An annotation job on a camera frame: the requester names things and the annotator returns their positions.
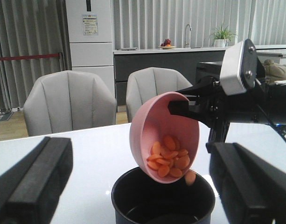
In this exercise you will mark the potted green plant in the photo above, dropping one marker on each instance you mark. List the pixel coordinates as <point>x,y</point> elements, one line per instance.
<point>222,35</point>

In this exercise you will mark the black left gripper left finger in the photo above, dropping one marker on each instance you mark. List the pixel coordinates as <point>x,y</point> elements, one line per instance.
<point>31,188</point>

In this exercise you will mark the grey upholstered chair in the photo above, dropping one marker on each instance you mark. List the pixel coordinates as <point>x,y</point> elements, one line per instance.
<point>147,83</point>
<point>66,101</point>

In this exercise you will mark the dark blue saucepan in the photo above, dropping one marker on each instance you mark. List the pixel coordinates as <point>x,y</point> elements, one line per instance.
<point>138,199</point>

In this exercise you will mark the chrome kitchen faucet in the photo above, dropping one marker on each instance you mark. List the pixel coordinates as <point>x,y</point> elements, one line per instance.
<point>187,36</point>

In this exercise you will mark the dark grey kitchen counter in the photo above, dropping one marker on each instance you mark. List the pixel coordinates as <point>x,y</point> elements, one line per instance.
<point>192,63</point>

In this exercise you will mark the white refrigerator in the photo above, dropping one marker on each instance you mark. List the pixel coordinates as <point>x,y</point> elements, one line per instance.
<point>90,36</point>

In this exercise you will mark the red barrier belt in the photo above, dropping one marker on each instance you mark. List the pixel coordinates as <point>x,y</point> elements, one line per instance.
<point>9,58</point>

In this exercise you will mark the right grey upholstered chair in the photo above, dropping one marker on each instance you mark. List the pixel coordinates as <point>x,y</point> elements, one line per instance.
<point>147,83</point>

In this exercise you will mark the pink bowl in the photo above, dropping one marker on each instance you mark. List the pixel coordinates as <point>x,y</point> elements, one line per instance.
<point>160,116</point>

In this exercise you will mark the fruit plate on counter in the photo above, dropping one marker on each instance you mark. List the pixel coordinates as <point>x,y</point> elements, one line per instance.
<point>167,44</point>

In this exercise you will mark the left grey upholstered chair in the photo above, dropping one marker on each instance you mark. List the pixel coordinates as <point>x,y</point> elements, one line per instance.
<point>66,101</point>

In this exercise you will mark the beige cushion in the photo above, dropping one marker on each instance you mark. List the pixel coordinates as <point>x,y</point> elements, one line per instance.
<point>274,71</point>

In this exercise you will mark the orange ham slices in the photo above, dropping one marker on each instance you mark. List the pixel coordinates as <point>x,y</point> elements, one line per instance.
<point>168,160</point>

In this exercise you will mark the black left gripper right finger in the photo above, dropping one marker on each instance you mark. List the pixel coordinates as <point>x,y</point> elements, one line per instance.
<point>252,191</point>

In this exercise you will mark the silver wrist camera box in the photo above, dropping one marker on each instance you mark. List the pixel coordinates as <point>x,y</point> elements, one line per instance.
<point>239,68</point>

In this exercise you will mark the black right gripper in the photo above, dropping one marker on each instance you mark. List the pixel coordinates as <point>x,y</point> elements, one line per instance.
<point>264,104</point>

